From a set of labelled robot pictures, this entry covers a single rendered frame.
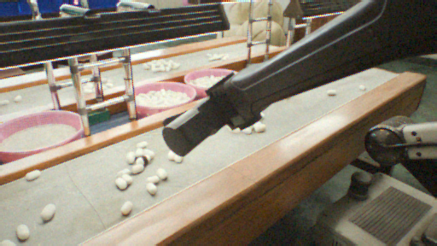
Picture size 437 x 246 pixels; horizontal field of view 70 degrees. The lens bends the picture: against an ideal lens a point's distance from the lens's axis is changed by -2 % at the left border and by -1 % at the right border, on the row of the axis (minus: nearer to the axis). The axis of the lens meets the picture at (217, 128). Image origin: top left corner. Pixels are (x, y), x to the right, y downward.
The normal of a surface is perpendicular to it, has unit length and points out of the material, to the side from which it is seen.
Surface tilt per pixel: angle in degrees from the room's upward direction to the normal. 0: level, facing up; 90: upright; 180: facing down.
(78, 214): 0
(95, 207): 0
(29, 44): 58
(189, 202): 0
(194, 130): 54
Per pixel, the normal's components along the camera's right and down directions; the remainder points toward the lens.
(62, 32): 0.65, -0.20
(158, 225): 0.01, -0.89
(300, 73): -0.76, 0.57
